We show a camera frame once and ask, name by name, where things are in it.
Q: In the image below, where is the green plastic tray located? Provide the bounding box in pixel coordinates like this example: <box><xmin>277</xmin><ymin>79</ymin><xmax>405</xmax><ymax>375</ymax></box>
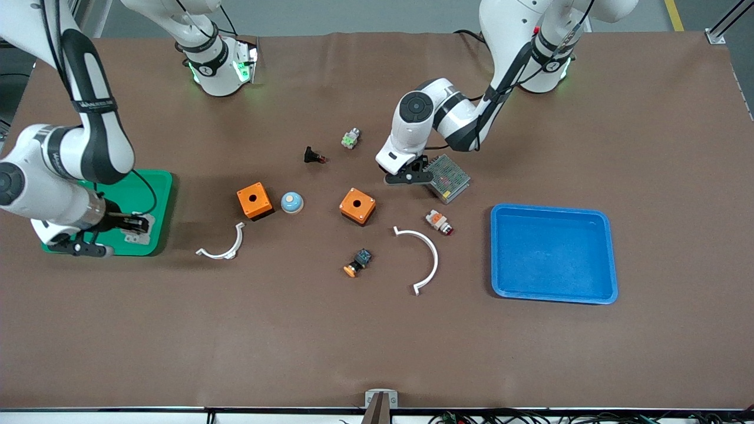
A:
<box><xmin>41</xmin><ymin>170</ymin><xmax>174</xmax><ymax>257</ymax></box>

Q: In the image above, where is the aluminium frame profile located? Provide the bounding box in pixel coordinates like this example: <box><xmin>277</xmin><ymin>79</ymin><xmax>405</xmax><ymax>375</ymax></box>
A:
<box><xmin>705</xmin><ymin>0</ymin><xmax>754</xmax><ymax>45</ymax></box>

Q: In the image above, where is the orange black emergency button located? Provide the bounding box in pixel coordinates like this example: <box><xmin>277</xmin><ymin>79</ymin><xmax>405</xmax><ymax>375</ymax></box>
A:
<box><xmin>343</xmin><ymin>248</ymin><xmax>373</xmax><ymax>278</ymax></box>

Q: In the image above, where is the large white curved bracket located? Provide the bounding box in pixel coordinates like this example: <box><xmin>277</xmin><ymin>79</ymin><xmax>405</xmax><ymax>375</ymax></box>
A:
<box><xmin>393</xmin><ymin>226</ymin><xmax>439</xmax><ymax>296</ymax></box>

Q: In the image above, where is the orange push button box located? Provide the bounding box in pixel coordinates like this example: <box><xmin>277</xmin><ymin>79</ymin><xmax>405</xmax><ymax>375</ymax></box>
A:
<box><xmin>339</xmin><ymin>187</ymin><xmax>377</xmax><ymax>227</ymax></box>
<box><xmin>237</xmin><ymin>182</ymin><xmax>275</xmax><ymax>221</ymax></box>

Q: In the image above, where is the white red circuit breaker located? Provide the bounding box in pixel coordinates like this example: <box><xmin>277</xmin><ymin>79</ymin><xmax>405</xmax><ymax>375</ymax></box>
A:
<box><xmin>124</xmin><ymin>214</ymin><xmax>157</xmax><ymax>245</ymax></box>

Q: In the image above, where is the orange white indicator lamp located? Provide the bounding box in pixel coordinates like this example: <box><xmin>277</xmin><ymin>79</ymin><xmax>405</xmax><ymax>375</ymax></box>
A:
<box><xmin>425</xmin><ymin>209</ymin><xmax>455</xmax><ymax>237</ymax></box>

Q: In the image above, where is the metal mesh power supply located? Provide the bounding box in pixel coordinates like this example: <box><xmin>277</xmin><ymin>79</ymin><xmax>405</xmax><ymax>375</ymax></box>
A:
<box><xmin>424</xmin><ymin>154</ymin><xmax>472</xmax><ymax>205</ymax></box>

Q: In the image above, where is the blue plastic tray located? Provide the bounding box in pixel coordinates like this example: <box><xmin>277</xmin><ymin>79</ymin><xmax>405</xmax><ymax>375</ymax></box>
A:
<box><xmin>491</xmin><ymin>204</ymin><xmax>619</xmax><ymax>305</ymax></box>

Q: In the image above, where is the small white curved bracket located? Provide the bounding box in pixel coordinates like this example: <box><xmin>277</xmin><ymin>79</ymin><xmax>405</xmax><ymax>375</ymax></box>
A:
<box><xmin>196</xmin><ymin>222</ymin><xmax>246</xmax><ymax>260</ymax></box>

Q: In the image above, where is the brown table mat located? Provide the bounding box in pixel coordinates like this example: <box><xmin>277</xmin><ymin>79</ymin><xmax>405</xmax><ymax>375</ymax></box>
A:
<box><xmin>0</xmin><ymin>32</ymin><xmax>754</xmax><ymax>410</ymax></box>

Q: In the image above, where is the grey table edge clamp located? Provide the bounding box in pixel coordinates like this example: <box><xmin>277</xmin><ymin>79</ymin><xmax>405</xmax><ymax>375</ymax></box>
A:
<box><xmin>361</xmin><ymin>389</ymin><xmax>399</xmax><ymax>424</ymax></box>

